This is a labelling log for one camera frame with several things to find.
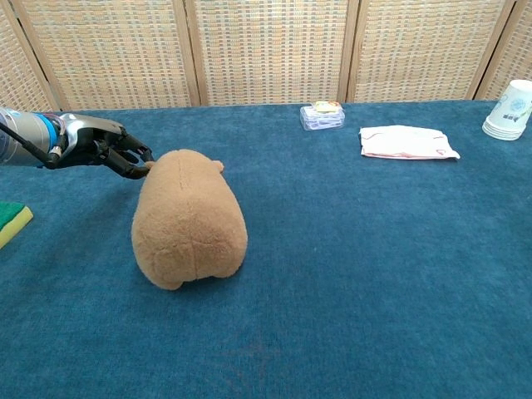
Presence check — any white paper cup stack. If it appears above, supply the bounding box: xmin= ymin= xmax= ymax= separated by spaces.
xmin=481 ymin=79 xmax=532 ymax=142

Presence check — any clear plastic box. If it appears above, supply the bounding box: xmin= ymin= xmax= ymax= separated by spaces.
xmin=299 ymin=101 xmax=347 ymax=132

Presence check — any woven bamboo folding screen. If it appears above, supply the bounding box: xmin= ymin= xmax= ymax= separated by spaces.
xmin=0 ymin=0 xmax=532 ymax=113

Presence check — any green yellow sponge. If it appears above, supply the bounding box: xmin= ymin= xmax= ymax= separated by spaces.
xmin=0 ymin=200 xmax=35 ymax=250

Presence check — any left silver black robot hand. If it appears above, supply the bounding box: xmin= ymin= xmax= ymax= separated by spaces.
xmin=47 ymin=112 xmax=155 ymax=180

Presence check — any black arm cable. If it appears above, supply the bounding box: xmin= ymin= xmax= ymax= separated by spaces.
xmin=0 ymin=121 xmax=57 ymax=166

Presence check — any brown plush toy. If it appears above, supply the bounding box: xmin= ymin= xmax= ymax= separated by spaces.
xmin=131 ymin=149 xmax=249 ymax=292

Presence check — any blue table mat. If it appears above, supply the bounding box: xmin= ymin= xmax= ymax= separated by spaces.
xmin=0 ymin=99 xmax=532 ymax=399

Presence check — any white tissue pack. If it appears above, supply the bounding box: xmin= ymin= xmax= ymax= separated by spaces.
xmin=358 ymin=125 xmax=461 ymax=161

